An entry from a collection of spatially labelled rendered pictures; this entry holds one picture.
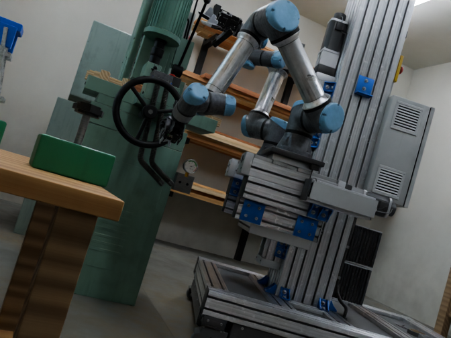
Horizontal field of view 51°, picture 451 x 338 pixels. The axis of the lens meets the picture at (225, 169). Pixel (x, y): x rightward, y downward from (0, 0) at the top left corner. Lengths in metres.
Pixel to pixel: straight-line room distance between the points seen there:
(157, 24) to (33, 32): 2.52
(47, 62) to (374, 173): 3.26
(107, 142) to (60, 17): 2.76
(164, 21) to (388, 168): 1.20
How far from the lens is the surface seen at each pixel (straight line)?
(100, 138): 2.07
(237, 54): 1.82
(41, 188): 0.54
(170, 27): 2.27
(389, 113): 2.24
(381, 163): 2.20
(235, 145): 4.30
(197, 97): 1.57
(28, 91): 4.60
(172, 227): 4.77
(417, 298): 5.10
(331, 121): 1.84
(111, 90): 2.09
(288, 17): 1.77
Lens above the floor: 0.56
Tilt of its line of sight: 4 degrees up
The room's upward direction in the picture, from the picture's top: 17 degrees clockwise
